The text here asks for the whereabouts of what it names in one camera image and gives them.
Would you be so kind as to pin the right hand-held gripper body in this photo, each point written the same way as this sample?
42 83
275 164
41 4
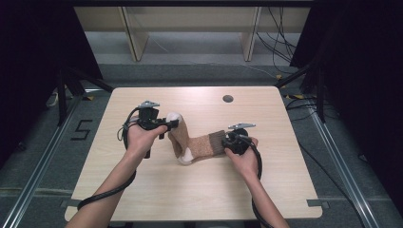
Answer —
237 142

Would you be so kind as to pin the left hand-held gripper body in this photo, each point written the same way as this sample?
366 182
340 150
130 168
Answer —
147 117

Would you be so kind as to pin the brown sock with white toe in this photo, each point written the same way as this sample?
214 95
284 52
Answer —
176 144
202 145

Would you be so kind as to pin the person's left hand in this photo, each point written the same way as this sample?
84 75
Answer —
141 141

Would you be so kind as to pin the person's right hand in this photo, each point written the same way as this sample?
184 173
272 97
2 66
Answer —
245 163

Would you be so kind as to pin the grey round table grommet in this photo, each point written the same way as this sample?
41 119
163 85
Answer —
227 98

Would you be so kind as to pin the black metal stand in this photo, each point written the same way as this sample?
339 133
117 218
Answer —
63 95
319 95

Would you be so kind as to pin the light wooden shelf unit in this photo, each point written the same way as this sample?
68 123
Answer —
190 22

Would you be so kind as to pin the black curtain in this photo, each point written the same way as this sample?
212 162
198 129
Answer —
364 79
31 63

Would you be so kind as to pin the metal floor rail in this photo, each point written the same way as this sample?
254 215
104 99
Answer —
342 171
38 171

